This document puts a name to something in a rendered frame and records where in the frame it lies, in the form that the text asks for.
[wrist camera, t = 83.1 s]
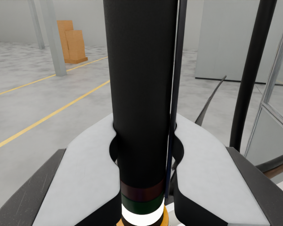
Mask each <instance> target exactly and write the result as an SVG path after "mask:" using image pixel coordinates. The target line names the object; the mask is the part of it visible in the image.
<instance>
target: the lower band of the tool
mask: <svg viewBox="0 0 283 226"><path fill-rule="evenodd" d="M163 212H164V217H163V221H162V223H161V225H160V226H168V211H167V208H166V206H165V205H164V209H163ZM116 225H117V226H124V225H123V223H122V220H121V219H120V221H119V222H118V223H117V224H116Z"/></svg>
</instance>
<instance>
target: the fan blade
mask: <svg viewBox="0 0 283 226"><path fill-rule="evenodd" d="M226 77H227V76H225V77H224V78H223V79H222V80H221V81H220V83H219V84H218V86H217V87H216V89H215V90H214V92H213V93H212V94H211V96H210V97H209V99H208V100H207V102H206V104H205V106H204V107H203V109H202V110H201V112H200V114H199V115H198V117H197V119H196V120H195V124H197V125H199V126H200V127H201V125H202V122H203V119H204V116H205V113H206V111H207V108H208V106H209V104H210V102H211V100H212V98H213V96H214V94H215V93H216V91H217V89H218V88H219V86H220V85H221V83H222V82H223V81H224V80H225V78H226ZM177 166H178V164H177V162H176V161H174V163H173V165H172V171H173V170H175V169H176V168H177Z"/></svg>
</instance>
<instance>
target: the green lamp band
mask: <svg viewBox="0 0 283 226"><path fill-rule="evenodd" d="M164 192H165V188H164V190H163V192H162V194H161V195H160V196H159V197H158V198H156V199H154V200H152V201H149V202H135V201H132V200H129V199H128V198H126V197H125V196H124V195H123V194H122V193H121V198H122V205H123V206H124V207H125V208H126V209H127V210H129V211H130V212H133V213H136V214H148V213H151V212H153V211H155V210H157V209H158V208H159V207H160V206H161V204H162V203H163V200H164Z"/></svg>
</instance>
